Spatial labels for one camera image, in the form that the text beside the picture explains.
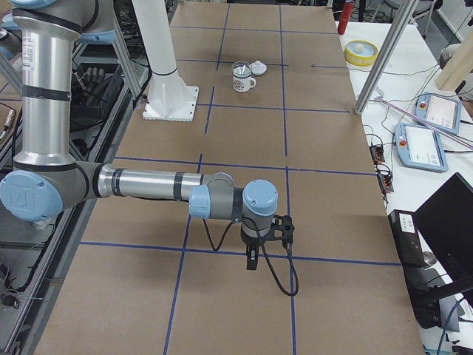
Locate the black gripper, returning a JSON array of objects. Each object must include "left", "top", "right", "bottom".
[{"left": 242, "top": 234, "right": 261, "bottom": 271}]

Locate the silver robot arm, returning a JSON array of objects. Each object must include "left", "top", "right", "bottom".
[{"left": 1, "top": 1, "right": 278, "bottom": 270}]

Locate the orange black connector module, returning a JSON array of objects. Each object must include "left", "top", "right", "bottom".
[{"left": 370, "top": 145, "right": 385, "bottom": 164}]

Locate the white enamel mug blue rim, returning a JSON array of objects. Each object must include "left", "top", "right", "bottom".
[{"left": 232, "top": 68, "right": 256, "bottom": 92}]

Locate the black computer box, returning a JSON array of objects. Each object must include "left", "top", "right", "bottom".
[{"left": 388, "top": 209, "right": 460, "bottom": 332}]

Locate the white ceramic lid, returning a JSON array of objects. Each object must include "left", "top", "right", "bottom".
[{"left": 249, "top": 61, "right": 268, "bottom": 75}]

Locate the black monitor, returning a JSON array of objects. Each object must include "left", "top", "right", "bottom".
[{"left": 414, "top": 172, "right": 472, "bottom": 280}]

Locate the near teach pendant tablet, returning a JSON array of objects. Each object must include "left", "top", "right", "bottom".
[{"left": 395, "top": 123, "right": 449, "bottom": 172}]

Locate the teach pendant tablet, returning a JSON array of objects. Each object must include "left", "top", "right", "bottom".
[
  {"left": 415, "top": 92, "right": 463, "bottom": 135},
  {"left": 395, "top": 123, "right": 449, "bottom": 172}
]

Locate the yellow tape roll with plate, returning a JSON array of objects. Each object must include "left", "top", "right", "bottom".
[{"left": 344, "top": 40, "right": 378, "bottom": 67}]

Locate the far teach pendant tablet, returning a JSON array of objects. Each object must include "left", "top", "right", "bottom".
[{"left": 415, "top": 92, "right": 463, "bottom": 135}]

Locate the red cylinder bottle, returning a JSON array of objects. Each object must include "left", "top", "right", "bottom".
[{"left": 337, "top": 0, "right": 355, "bottom": 35}]

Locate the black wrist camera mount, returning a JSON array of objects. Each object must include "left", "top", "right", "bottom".
[{"left": 265, "top": 214, "right": 295, "bottom": 249}]

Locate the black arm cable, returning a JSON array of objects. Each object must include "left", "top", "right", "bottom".
[{"left": 202, "top": 216, "right": 299, "bottom": 297}]

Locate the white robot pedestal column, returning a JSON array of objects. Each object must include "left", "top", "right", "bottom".
[{"left": 132, "top": 0, "right": 199, "bottom": 122}]

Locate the aluminium frame post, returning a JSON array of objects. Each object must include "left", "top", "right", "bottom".
[{"left": 354, "top": 0, "right": 419, "bottom": 115}]

